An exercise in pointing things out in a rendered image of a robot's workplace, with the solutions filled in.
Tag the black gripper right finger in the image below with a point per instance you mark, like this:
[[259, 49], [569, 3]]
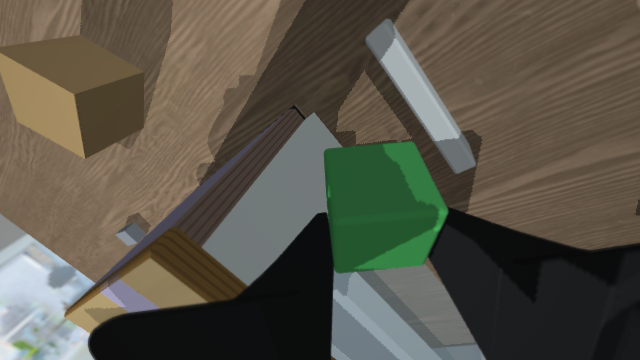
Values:
[[527, 298]]

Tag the green block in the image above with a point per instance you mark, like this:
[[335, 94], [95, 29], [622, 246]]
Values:
[[384, 208]]

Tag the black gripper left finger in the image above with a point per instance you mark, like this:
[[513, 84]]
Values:
[[285, 314]]

